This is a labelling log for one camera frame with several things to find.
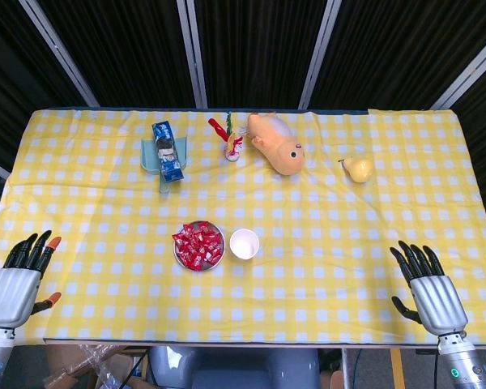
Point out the orange plush animal toy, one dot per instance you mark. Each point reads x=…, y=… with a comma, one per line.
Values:
x=275, y=146

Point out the yellow pear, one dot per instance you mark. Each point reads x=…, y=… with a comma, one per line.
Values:
x=360, y=170

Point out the blue cookie box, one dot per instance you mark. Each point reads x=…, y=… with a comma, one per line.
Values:
x=166, y=154

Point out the clear plastic bag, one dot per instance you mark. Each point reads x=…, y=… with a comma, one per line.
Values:
x=101, y=364

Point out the brown cardboard box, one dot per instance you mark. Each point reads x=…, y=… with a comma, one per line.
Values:
x=65, y=373

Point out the red candy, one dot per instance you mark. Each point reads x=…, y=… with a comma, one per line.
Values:
x=180, y=240
x=182, y=255
x=187, y=248
x=193, y=260
x=191, y=231
x=205, y=256
x=201, y=234
x=200, y=245
x=212, y=235
x=215, y=248

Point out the yellow white checkered tablecloth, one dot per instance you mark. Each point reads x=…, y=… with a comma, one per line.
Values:
x=308, y=243

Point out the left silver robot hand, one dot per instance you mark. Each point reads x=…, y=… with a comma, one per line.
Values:
x=12, y=291

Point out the round steel plate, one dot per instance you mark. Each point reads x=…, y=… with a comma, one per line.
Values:
x=198, y=268

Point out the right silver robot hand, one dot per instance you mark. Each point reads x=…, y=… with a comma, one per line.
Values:
x=437, y=300

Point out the colourful feather shuttlecock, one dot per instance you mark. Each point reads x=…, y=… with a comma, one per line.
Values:
x=231, y=152

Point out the white paper cup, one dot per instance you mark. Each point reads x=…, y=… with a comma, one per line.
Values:
x=243, y=243

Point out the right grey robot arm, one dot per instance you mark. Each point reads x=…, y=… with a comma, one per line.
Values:
x=461, y=368

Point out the grey robot torso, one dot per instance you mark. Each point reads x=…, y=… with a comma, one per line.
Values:
x=235, y=368

